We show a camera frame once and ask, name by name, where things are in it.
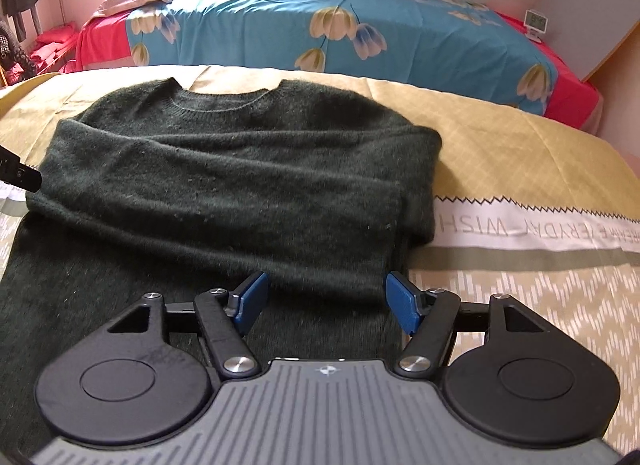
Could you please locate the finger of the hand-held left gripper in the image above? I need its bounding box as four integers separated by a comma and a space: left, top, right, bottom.
0, 145, 44, 194

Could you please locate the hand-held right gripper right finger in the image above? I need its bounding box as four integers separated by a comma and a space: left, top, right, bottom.
385, 271, 547, 381

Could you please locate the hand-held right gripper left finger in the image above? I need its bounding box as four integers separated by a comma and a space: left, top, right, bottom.
106, 271, 271, 380

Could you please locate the dark green knit sweater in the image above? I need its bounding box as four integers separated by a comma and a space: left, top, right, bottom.
0, 77, 443, 456

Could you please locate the pile of red clothes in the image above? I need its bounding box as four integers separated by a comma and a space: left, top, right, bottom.
20, 22, 81, 78

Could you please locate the red bed sheet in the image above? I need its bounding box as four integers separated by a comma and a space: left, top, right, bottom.
75, 9, 608, 133

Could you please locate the khaki patterned bed blanket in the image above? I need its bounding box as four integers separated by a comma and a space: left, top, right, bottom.
0, 64, 640, 465

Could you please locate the blue floral quilt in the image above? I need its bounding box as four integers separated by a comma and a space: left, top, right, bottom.
125, 0, 561, 116

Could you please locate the small white digital clock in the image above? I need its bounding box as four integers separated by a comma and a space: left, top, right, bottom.
521, 9, 549, 42

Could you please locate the grey headboard panel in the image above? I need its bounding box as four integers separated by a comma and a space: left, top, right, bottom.
542, 0, 640, 83

